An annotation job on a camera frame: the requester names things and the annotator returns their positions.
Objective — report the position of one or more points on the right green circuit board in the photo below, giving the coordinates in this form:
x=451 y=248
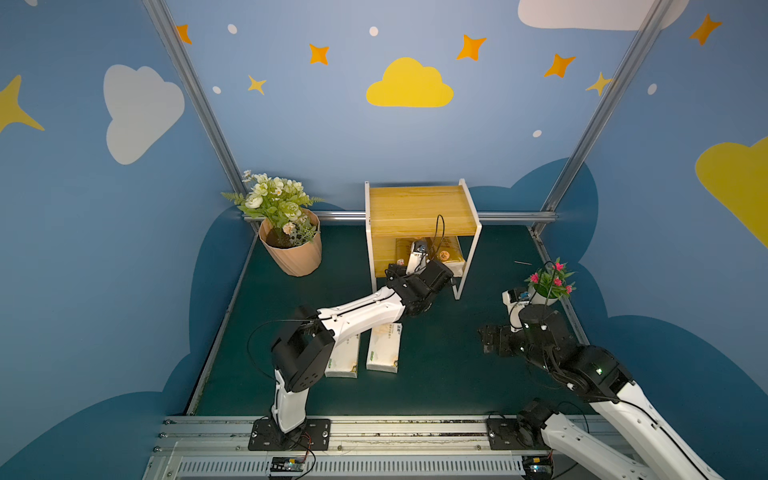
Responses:
x=537 y=467

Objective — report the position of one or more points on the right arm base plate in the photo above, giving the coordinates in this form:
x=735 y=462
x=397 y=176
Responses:
x=509 y=434

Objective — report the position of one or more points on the white tissue pack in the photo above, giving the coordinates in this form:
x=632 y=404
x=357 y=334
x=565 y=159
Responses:
x=384 y=348
x=343 y=362

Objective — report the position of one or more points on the green circuit board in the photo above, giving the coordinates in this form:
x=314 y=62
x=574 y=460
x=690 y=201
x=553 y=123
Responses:
x=286 y=466
x=537 y=467

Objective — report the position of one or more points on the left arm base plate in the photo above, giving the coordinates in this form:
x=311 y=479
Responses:
x=312 y=434

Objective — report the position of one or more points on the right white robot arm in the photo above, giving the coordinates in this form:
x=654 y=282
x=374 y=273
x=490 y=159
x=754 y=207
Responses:
x=606 y=384

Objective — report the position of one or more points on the white frame wooden shelf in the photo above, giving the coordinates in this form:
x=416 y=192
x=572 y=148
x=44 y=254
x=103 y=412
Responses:
x=414 y=212

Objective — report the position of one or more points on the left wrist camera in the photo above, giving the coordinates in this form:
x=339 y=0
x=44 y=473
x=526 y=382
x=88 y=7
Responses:
x=418 y=257

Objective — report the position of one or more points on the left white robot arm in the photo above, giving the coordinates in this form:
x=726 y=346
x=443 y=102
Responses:
x=302 y=348

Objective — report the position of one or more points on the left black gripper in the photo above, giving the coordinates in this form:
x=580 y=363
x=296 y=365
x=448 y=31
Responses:
x=433 y=278

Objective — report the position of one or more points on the left green circuit board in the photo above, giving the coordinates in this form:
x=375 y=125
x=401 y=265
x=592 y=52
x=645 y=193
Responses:
x=286 y=466

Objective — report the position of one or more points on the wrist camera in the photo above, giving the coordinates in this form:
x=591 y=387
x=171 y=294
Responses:
x=515 y=301
x=418 y=257

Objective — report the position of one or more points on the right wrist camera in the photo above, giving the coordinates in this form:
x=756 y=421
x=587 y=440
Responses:
x=515 y=301

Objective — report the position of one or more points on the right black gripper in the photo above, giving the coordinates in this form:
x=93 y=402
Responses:
x=498 y=338

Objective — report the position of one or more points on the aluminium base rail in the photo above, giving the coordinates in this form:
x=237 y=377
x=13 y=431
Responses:
x=366 y=447

